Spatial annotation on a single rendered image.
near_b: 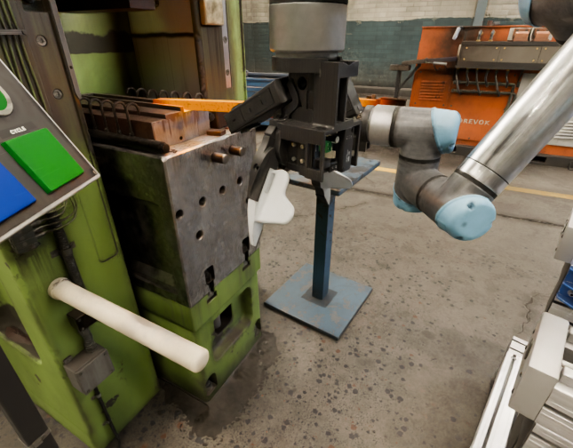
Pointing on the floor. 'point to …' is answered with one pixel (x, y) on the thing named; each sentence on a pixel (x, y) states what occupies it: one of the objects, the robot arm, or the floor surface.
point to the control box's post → (14, 397)
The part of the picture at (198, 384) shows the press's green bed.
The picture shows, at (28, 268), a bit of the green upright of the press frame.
